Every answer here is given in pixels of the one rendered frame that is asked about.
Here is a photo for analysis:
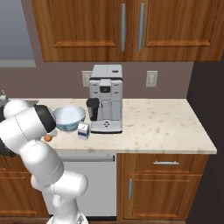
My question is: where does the wooden drawer front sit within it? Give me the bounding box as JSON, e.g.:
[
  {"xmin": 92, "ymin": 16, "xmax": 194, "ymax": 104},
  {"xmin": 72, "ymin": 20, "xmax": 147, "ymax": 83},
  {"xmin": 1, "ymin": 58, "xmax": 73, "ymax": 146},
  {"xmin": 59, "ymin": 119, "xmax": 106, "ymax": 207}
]
[{"xmin": 122, "ymin": 153, "xmax": 209, "ymax": 176}]

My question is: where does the silver cupboard handle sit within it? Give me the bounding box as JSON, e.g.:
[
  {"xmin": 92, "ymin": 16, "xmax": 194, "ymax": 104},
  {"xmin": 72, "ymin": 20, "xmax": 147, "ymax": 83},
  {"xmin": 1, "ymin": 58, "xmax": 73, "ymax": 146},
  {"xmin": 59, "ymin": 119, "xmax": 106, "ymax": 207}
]
[
  {"xmin": 120, "ymin": 3, "xmax": 127, "ymax": 53},
  {"xmin": 127, "ymin": 178, "xmax": 134, "ymax": 201},
  {"xmin": 137, "ymin": 3, "xmax": 145, "ymax": 53}
]

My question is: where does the white dishwasher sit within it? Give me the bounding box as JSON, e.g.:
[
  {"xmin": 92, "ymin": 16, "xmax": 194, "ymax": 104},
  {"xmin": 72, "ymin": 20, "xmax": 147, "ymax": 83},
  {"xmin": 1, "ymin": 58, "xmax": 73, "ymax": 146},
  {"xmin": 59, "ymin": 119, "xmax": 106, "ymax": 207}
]
[{"xmin": 43, "ymin": 153, "xmax": 118, "ymax": 218}]

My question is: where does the wooden upper cupboard door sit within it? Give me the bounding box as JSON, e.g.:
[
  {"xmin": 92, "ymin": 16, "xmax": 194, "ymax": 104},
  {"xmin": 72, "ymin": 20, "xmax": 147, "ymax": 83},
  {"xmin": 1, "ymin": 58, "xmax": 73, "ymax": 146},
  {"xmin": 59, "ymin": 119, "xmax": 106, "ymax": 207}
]
[
  {"xmin": 31, "ymin": 0, "xmax": 133, "ymax": 63},
  {"xmin": 131, "ymin": 0, "xmax": 224, "ymax": 62}
]

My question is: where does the pale blue bowl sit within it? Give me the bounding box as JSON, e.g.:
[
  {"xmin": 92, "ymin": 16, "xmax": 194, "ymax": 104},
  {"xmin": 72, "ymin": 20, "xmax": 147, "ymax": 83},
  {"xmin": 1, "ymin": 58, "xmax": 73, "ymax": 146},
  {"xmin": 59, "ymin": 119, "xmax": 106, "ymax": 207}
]
[{"xmin": 52, "ymin": 105, "xmax": 87, "ymax": 133}]

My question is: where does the wooden lower cupboard door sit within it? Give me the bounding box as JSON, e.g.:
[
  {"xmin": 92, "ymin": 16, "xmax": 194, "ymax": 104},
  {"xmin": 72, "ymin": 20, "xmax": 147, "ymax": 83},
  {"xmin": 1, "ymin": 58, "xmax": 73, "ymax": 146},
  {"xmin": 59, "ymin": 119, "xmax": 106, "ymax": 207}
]
[{"xmin": 121, "ymin": 174, "xmax": 203, "ymax": 221}]

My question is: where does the dishwasher handle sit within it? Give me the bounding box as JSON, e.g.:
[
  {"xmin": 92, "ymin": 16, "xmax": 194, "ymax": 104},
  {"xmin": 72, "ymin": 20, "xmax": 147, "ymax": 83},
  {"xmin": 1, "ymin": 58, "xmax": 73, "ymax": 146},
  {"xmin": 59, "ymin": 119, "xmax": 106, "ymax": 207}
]
[{"xmin": 59, "ymin": 155, "xmax": 116, "ymax": 163}]

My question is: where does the white wall socket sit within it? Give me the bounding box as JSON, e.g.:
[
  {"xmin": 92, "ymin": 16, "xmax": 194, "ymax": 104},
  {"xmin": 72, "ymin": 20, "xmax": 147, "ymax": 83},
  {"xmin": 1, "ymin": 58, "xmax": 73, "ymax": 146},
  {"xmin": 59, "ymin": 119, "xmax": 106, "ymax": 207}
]
[
  {"xmin": 81, "ymin": 70, "xmax": 93, "ymax": 88},
  {"xmin": 145, "ymin": 70, "xmax": 158, "ymax": 88}
]

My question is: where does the silver lower cupboard handle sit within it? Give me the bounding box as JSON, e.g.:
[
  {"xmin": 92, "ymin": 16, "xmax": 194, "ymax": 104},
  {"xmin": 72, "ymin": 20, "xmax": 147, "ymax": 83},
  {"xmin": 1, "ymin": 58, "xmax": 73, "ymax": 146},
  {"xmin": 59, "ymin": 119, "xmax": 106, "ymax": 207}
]
[{"xmin": 127, "ymin": 178, "xmax": 134, "ymax": 201}]

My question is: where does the silver coffee machine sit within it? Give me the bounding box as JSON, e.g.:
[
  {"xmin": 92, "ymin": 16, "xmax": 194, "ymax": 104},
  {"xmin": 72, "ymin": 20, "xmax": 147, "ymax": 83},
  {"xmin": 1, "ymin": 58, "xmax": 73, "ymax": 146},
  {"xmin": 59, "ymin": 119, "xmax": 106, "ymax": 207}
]
[{"xmin": 86, "ymin": 64, "xmax": 123, "ymax": 135}]

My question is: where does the silver drawer handle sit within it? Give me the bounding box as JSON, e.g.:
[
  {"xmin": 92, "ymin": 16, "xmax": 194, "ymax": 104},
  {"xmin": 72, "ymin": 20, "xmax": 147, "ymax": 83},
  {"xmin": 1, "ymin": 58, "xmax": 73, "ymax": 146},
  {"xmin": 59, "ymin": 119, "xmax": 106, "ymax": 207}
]
[{"xmin": 152, "ymin": 160, "xmax": 180, "ymax": 166}]

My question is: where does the blue and white milk carton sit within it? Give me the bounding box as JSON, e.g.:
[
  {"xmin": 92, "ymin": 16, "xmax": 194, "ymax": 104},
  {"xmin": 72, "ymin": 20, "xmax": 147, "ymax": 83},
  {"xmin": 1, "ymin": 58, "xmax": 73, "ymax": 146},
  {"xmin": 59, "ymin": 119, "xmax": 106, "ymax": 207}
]
[{"xmin": 77, "ymin": 122, "xmax": 91, "ymax": 141}]

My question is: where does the window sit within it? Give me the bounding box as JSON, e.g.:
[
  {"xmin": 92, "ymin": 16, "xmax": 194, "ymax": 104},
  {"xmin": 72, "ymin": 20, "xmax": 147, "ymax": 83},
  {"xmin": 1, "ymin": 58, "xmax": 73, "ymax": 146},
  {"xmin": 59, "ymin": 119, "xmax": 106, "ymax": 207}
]
[{"xmin": 0, "ymin": 0, "xmax": 37, "ymax": 68}]

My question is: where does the tap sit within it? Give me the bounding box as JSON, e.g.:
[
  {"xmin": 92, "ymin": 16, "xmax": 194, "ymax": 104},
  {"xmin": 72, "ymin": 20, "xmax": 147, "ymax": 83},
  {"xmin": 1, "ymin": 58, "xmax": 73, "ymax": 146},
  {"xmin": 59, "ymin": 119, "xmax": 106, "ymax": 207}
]
[{"xmin": 0, "ymin": 89, "xmax": 8, "ymax": 102}]

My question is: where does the wooden sink cupboard door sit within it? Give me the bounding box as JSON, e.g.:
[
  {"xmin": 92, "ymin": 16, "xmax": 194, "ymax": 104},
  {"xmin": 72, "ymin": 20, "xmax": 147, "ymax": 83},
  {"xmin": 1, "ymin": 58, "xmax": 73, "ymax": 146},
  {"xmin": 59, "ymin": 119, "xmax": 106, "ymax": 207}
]
[{"xmin": 0, "ymin": 156, "xmax": 50, "ymax": 219}]

